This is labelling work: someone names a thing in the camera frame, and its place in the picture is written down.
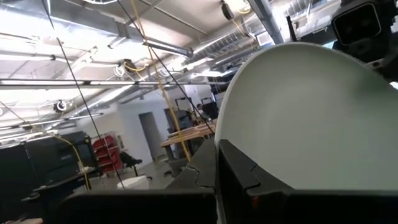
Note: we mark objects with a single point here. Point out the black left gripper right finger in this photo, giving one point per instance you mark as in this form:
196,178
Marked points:
236,186

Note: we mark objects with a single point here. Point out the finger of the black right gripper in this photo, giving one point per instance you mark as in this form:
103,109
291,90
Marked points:
311,37

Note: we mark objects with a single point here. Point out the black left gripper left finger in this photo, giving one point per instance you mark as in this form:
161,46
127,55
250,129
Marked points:
199,174

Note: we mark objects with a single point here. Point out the large grey plate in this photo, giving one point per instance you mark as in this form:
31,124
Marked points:
311,124

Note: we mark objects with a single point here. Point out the wooden work table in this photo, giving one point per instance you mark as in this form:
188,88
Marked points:
186,137

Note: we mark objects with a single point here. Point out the grey door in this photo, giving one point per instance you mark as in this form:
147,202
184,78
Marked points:
150,133

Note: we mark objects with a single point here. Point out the white waste bin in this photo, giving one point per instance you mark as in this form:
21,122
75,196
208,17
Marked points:
133,183

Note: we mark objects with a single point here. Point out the black computer monitor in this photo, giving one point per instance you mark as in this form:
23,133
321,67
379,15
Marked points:
210,109

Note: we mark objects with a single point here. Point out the black chair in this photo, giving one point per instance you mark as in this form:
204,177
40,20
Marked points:
129,160

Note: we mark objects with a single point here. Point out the red bin shelf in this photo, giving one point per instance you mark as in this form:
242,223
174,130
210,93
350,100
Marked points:
105,152

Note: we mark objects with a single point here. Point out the black workbench cabinet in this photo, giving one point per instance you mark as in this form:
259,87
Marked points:
37,161

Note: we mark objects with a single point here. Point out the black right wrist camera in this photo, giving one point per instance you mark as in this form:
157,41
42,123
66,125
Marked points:
357,23

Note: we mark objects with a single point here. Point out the silver ventilation duct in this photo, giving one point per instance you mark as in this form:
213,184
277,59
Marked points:
93,21

